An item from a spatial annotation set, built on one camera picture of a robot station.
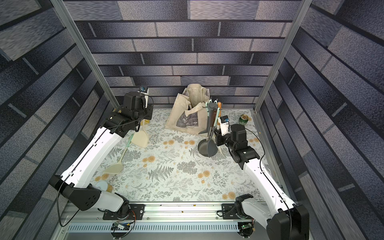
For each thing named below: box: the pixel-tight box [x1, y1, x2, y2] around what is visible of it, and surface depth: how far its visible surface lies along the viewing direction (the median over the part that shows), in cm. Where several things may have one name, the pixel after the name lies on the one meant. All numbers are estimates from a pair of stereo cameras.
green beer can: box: [239, 114, 249, 125], surface depth 102 cm
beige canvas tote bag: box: [165, 83, 211, 135], surface depth 97 cm
